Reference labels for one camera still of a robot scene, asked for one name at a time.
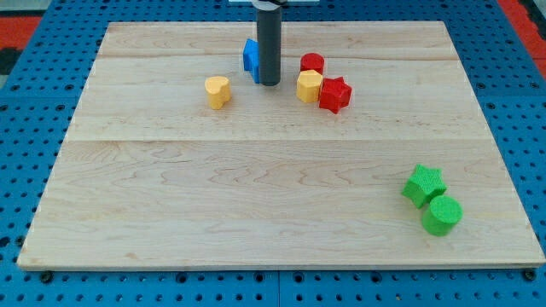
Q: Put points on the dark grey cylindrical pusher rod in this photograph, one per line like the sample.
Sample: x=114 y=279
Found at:
x=269 y=35

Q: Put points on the red circle block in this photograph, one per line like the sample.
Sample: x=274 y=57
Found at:
x=312 y=61

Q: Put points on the yellow hexagon block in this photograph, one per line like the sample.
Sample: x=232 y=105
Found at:
x=309 y=85

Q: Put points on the green circle block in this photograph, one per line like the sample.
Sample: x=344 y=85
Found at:
x=442 y=215

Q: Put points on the blue block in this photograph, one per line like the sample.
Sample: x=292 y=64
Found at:
x=251 y=59

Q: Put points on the yellow heart block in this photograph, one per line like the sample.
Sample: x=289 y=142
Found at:
x=218 y=91

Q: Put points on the red star block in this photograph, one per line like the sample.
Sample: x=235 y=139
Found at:
x=335 y=94

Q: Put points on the light wooden board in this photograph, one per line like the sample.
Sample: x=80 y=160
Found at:
x=150 y=178

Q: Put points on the green star block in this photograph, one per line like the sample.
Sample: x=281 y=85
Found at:
x=423 y=185

